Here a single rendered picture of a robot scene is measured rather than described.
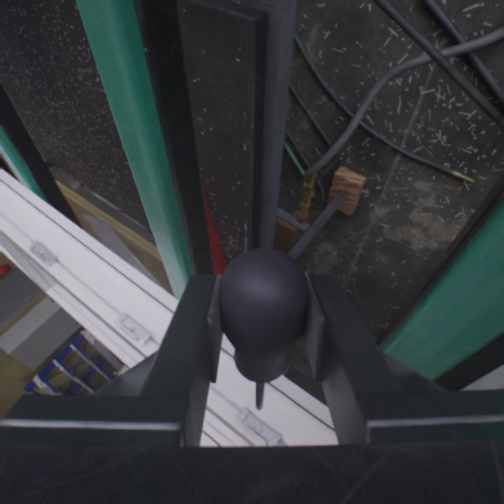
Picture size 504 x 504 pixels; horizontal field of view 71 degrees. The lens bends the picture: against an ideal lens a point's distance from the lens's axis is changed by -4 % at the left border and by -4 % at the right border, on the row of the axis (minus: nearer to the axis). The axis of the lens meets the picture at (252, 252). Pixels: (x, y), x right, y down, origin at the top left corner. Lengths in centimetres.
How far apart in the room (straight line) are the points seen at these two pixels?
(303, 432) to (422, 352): 22
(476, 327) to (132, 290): 41
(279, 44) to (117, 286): 38
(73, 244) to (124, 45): 40
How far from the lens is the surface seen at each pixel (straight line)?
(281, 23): 53
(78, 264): 55
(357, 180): 131
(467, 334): 20
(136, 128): 25
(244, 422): 42
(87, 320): 101
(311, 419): 42
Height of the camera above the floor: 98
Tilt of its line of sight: 28 degrees down
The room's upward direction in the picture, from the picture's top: 138 degrees counter-clockwise
